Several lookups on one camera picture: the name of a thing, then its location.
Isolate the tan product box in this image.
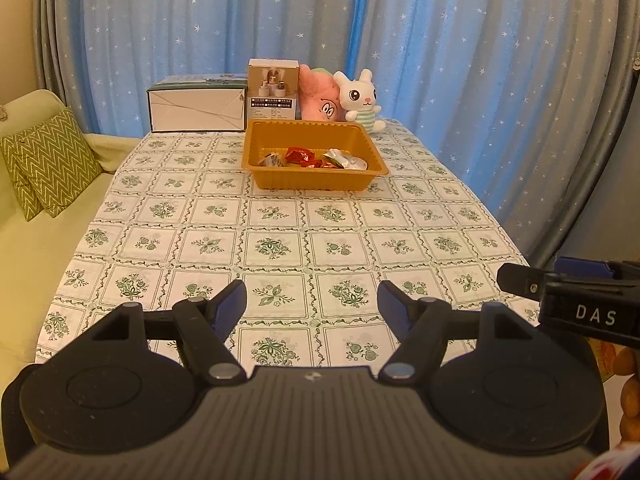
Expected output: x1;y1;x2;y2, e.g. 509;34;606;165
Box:
248;58;301;121

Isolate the orange plastic tray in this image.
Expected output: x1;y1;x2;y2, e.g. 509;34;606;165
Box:
241;120;391;191

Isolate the pale green sofa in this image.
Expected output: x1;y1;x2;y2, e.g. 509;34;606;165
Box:
0;90;137;391

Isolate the blue star curtain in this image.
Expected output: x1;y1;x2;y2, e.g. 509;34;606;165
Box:
32;0;363;138
352;0;640;281

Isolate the white rabbit plush toy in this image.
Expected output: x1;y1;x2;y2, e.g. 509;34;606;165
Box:
333;69;387;133

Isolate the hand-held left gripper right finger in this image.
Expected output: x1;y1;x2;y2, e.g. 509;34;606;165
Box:
377;281;545;386

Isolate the red white patterned clothing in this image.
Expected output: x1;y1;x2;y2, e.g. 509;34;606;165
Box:
575;442;640;480

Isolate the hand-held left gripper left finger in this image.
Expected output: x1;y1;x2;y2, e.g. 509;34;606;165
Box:
84;279;249;387

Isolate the pink plush toy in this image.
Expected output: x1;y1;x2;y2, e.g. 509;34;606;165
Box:
298;64;346;122

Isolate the flat white cardboard box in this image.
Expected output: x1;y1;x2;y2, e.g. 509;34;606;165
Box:
146;73;248;133

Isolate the green chevron cushion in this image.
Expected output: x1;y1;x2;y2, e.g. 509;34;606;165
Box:
12;106;103;218
0;132;43;222

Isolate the person's right hand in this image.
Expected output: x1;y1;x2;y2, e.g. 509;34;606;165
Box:
616;347;640;441

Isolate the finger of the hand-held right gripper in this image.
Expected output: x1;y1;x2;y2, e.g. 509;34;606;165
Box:
496;262;549;304
555;257;640;284

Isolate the silver fish snack packet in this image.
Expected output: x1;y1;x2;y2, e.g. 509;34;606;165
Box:
325;148;369;171

